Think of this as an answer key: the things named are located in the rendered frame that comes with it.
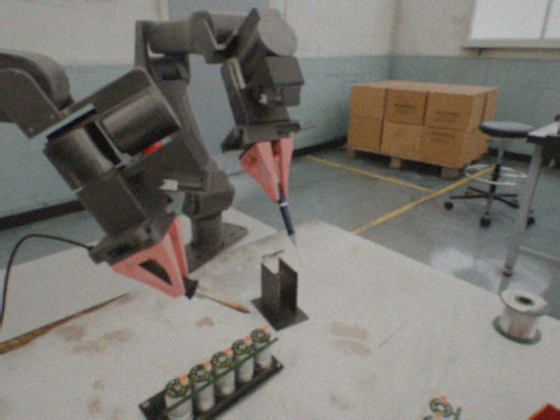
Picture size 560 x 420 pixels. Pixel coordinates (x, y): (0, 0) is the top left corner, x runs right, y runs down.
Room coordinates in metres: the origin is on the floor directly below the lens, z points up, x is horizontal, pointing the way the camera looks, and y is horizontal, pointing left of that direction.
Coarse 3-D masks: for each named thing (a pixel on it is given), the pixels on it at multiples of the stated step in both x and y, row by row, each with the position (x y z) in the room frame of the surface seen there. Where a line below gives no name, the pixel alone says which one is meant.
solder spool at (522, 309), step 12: (516, 288) 0.49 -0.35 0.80; (504, 300) 0.46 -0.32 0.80; (516, 300) 0.46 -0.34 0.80; (528, 300) 0.46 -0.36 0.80; (540, 300) 0.46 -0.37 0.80; (504, 312) 0.46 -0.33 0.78; (516, 312) 0.44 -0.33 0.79; (528, 312) 0.43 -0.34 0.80; (540, 312) 0.43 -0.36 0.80; (492, 324) 0.46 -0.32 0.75; (504, 324) 0.45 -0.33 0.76; (516, 324) 0.44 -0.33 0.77; (528, 324) 0.43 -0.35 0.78; (504, 336) 0.44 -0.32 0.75; (516, 336) 0.44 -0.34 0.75; (528, 336) 0.43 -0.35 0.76; (540, 336) 0.44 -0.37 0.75
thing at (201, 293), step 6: (198, 288) 0.38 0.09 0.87; (204, 288) 0.38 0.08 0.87; (198, 294) 0.37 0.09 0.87; (204, 294) 0.37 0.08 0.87; (210, 294) 0.38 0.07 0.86; (210, 300) 0.38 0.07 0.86; (216, 300) 0.38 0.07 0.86; (222, 300) 0.38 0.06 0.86; (228, 300) 0.38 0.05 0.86; (228, 306) 0.38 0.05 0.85; (234, 306) 0.38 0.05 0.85; (240, 306) 0.38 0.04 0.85
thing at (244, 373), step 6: (240, 348) 0.35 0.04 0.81; (234, 354) 0.34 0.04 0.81; (234, 360) 0.34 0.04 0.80; (240, 360) 0.34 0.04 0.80; (252, 360) 0.35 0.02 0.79; (240, 366) 0.34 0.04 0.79; (246, 366) 0.34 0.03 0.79; (252, 366) 0.35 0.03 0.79; (234, 372) 0.34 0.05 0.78; (240, 372) 0.34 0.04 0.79; (246, 372) 0.34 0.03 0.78; (252, 372) 0.35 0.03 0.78; (234, 378) 0.34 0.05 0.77; (240, 378) 0.34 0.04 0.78; (246, 378) 0.34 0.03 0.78
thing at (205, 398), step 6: (198, 372) 0.31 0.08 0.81; (204, 372) 0.32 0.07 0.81; (210, 378) 0.31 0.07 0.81; (192, 384) 0.30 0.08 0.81; (198, 384) 0.30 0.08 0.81; (192, 390) 0.31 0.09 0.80; (204, 390) 0.30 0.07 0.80; (210, 390) 0.31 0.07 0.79; (198, 396) 0.30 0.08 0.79; (204, 396) 0.30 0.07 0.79; (210, 396) 0.31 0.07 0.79; (192, 402) 0.31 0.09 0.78; (198, 402) 0.30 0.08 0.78; (204, 402) 0.30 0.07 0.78; (210, 402) 0.31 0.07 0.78; (198, 408) 0.30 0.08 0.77; (204, 408) 0.30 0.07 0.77
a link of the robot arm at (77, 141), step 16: (96, 112) 0.39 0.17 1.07; (64, 128) 0.38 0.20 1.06; (80, 128) 0.37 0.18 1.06; (96, 128) 0.38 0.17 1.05; (48, 144) 0.36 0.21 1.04; (64, 144) 0.36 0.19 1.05; (80, 144) 0.36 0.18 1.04; (96, 144) 0.37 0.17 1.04; (64, 160) 0.36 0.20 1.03; (80, 160) 0.36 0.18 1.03; (96, 160) 0.36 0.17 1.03; (112, 160) 0.38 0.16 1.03; (64, 176) 0.36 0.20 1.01; (80, 176) 0.36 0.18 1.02; (96, 176) 0.36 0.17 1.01
